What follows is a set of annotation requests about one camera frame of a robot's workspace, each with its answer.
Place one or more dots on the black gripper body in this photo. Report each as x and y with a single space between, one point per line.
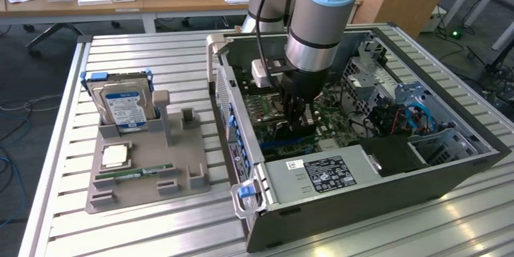
304 85

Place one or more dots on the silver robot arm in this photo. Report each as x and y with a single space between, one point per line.
321 13

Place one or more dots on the CPU socket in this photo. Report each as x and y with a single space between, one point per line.
275 106

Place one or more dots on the green motherboard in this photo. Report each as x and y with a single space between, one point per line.
333 130

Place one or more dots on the silver drive cage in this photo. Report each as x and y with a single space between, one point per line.
365 100

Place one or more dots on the black connector block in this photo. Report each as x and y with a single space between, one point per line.
381 120

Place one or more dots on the silver power supply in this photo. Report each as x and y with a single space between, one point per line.
288 184

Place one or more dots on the open black PC case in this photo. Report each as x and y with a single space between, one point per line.
361 209

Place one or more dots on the silver disk bay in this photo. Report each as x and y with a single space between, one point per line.
442 145

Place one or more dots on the hard disk blue label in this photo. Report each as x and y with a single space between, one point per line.
122 109

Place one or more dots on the black device green light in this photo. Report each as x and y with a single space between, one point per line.
455 33

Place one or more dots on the green RAM stick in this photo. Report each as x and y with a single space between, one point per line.
132 172

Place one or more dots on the silver CPU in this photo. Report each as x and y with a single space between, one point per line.
115 156

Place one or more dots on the grey parts rack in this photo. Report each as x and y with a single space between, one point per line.
140 190

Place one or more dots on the wooden desk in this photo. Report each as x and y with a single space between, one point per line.
40 8

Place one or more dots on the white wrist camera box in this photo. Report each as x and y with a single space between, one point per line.
263 73

